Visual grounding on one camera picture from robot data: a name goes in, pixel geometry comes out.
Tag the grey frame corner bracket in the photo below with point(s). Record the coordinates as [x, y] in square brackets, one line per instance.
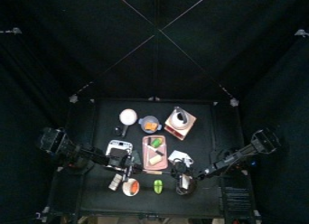
[16, 31]
[72, 98]
[234, 102]
[301, 32]

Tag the green toy vegetable half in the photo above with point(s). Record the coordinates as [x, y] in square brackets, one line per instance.
[155, 141]

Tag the pink cutting board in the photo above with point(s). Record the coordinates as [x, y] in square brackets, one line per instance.
[154, 152]

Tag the white toy frying pan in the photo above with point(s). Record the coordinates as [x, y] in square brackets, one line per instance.
[127, 117]

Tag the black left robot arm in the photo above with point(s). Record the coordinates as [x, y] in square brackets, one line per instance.
[76, 149]

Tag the white toy toaster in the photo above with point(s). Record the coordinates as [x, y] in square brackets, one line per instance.
[119, 145]

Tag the white bowl with orange food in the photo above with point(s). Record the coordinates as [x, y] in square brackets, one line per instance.
[131, 187]

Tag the small toy knife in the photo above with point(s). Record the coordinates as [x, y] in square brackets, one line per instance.
[154, 150]

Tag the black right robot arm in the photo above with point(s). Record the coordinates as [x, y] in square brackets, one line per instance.
[241, 155]

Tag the black round pot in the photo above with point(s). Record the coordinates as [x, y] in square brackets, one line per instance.
[184, 185]

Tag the blue pot with orange food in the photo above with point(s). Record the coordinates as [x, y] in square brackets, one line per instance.
[150, 125]

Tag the pale yellow butter block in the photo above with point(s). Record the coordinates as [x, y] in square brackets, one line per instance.
[155, 160]

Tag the beige toy cracker block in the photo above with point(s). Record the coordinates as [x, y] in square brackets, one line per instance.
[115, 182]

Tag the small black round object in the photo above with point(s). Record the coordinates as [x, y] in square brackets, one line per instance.
[116, 130]

